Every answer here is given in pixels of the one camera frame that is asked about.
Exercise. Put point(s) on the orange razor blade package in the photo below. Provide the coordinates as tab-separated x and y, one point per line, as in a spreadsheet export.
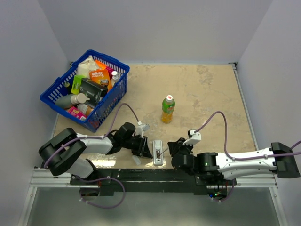
102	77

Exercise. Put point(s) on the grey bottle beige cap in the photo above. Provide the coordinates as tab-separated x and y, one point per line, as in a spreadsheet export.
71	100

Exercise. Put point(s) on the white remote control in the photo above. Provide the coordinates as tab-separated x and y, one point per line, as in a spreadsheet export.
157	153

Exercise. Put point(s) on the white pump bottle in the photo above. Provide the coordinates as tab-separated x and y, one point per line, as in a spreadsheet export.
115	77

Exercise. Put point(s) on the lime green box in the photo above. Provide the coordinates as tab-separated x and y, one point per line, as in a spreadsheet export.
76	84

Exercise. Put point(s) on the orange juice bottle green label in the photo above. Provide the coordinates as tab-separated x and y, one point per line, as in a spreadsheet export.
168	105

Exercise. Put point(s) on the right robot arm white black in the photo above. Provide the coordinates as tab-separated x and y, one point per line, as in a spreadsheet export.
214	167

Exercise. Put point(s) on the beige cloth bag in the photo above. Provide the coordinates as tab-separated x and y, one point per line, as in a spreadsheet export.
86	66

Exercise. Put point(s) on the aluminium table edge rail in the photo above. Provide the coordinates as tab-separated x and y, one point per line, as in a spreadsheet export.
261	180

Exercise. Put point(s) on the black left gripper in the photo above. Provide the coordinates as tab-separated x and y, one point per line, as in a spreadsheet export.
146	151

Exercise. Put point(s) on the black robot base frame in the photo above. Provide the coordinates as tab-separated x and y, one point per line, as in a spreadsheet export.
108	181

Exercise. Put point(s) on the amber bottle white label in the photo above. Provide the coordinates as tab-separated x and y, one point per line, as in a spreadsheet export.
85	109

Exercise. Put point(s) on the pink product box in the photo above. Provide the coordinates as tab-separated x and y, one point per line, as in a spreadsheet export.
76	113

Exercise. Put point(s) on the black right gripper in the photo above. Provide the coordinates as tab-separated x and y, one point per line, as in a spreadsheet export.
175	147

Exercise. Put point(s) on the black product box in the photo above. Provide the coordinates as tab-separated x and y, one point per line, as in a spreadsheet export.
94	91

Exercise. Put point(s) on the blue plastic basket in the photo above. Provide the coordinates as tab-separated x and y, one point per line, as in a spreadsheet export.
107	104

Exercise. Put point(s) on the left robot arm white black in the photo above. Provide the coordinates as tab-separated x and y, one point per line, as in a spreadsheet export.
62	153

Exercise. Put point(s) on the clear handle screwdriver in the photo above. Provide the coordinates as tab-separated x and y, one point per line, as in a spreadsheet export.
164	151

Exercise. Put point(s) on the white battery compartment cover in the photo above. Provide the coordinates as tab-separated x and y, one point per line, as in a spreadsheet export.
136	160

